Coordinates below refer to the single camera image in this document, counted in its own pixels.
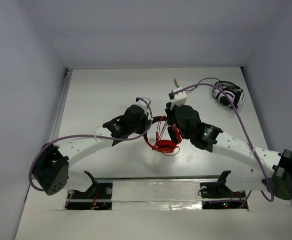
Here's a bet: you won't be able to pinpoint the white black headphones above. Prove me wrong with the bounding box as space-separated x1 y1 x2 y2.
212 81 246 110

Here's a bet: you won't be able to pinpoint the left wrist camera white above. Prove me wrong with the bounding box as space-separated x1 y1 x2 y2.
135 97 151 109

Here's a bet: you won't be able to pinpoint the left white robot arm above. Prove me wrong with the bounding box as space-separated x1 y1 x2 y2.
28 98 153 196

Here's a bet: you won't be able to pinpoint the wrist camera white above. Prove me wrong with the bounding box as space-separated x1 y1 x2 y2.
135 97 151 109
168 87 187 110

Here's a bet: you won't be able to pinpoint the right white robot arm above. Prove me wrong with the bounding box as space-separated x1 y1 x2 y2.
165 102 292 201

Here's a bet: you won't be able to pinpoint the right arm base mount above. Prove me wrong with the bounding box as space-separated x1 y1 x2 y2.
197 170 249 210

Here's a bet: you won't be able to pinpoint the red headphones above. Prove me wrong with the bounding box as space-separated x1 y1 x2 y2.
143 115 182 156

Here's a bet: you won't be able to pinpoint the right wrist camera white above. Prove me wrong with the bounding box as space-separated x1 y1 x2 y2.
168 87 187 110

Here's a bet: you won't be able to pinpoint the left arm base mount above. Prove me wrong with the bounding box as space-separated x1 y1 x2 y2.
64 170 113 211

